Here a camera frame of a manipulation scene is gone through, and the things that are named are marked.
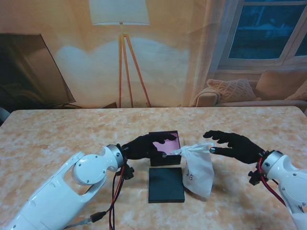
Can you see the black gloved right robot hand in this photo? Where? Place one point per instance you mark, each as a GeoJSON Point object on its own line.
{"type": "Point", "coordinates": [237, 147]}

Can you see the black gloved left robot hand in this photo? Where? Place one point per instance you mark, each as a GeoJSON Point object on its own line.
{"type": "Point", "coordinates": [144, 147]}

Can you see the black gift box pink inside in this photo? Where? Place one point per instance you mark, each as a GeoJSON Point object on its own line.
{"type": "Point", "coordinates": [170, 146]}

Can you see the black gift box lid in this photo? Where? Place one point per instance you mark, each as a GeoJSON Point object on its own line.
{"type": "Point", "coordinates": [165, 187]}

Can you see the white plastic bag orange print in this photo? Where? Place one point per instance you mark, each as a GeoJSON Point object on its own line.
{"type": "Point", "coordinates": [199, 172]}

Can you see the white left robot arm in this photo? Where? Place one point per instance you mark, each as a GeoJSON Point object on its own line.
{"type": "Point", "coordinates": [52, 194]}

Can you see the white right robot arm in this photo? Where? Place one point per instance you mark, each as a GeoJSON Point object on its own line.
{"type": "Point", "coordinates": [285, 182]}

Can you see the printed living room backdrop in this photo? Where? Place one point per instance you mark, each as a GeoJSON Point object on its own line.
{"type": "Point", "coordinates": [168, 60]}

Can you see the dark grey chair back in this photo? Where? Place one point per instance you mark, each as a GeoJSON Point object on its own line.
{"type": "Point", "coordinates": [3, 116]}

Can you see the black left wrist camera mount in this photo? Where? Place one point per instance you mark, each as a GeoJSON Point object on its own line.
{"type": "Point", "coordinates": [128, 172]}

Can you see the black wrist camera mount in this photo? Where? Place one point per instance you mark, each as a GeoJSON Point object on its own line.
{"type": "Point", "coordinates": [128, 172]}
{"type": "Point", "coordinates": [255, 178]}

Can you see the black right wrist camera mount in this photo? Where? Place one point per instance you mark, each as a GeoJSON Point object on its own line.
{"type": "Point", "coordinates": [255, 178]}

